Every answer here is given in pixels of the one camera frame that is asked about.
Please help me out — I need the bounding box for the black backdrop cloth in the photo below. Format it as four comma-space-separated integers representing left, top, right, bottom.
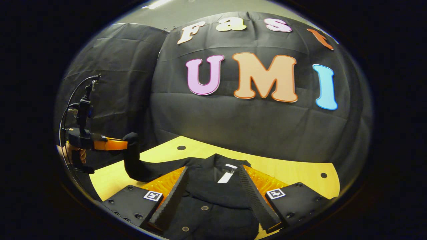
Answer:
55, 12, 373, 187

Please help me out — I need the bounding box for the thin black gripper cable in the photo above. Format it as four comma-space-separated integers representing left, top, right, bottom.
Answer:
59, 75, 100, 147

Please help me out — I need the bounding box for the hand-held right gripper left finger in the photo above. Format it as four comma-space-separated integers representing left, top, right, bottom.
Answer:
102, 166, 189, 234

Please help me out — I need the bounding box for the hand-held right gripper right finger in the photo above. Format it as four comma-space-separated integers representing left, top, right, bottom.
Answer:
239, 164, 334, 234

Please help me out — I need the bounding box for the white garment hang tag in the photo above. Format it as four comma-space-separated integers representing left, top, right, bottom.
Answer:
218, 163, 238, 184

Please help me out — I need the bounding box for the black button-up garment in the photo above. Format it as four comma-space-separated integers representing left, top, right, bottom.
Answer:
122, 132, 287, 240

